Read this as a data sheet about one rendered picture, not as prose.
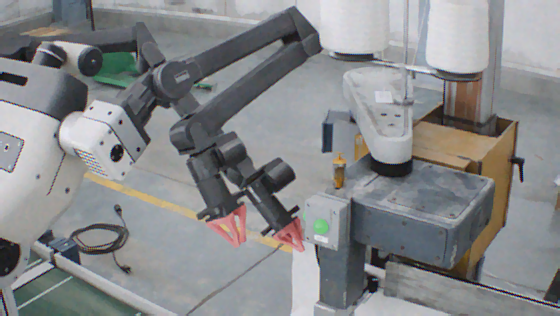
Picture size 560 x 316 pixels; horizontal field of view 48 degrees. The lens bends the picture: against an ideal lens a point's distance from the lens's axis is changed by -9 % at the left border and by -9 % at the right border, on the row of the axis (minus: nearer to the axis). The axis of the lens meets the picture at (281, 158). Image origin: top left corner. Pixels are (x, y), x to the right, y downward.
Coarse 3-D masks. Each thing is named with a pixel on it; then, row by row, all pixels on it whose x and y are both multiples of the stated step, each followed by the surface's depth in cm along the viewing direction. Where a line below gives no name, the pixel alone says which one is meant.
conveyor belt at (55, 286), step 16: (48, 272) 278; (32, 288) 265; (48, 288) 266; (64, 288) 266; (80, 288) 267; (16, 304) 254; (32, 304) 255; (48, 304) 255; (64, 304) 256; (80, 304) 257; (96, 304) 257; (112, 304) 258
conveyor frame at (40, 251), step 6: (36, 246) 291; (42, 246) 290; (30, 252) 297; (36, 252) 293; (42, 252) 289; (48, 252) 286; (42, 258) 291; (48, 258) 288; (42, 264) 284; (48, 264) 284; (54, 264) 289; (30, 270) 279; (36, 270) 279; (42, 270) 279; (48, 270) 292; (24, 276) 274; (30, 276) 274; (18, 282) 270; (24, 282) 270; (12, 288) 265
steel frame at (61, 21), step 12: (60, 0) 932; (72, 0) 905; (84, 0) 923; (420, 0) 605; (60, 12) 939; (72, 12) 911; (84, 12) 929; (420, 12) 609; (60, 24) 917; (72, 24) 913; (84, 24) 928; (420, 24) 614; (420, 36) 619; (420, 48) 623; (420, 60) 627; (420, 84) 631; (432, 84) 624
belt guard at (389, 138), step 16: (352, 80) 172; (368, 80) 172; (384, 80) 172; (400, 80) 172; (352, 96) 162; (368, 96) 160; (352, 112) 163; (368, 112) 150; (384, 112) 150; (400, 112) 150; (368, 128) 144; (384, 128) 141; (400, 128) 141; (368, 144) 145; (384, 144) 136; (400, 144) 136; (384, 160) 138; (400, 160) 137
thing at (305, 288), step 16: (304, 256) 167; (304, 272) 169; (368, 272) 156; (384, 272) 154; (304, 288) 171; (304, 304) 173; (368, 304) 160; (384, 304) 157; (400, 304) 154; (416, 304) 151
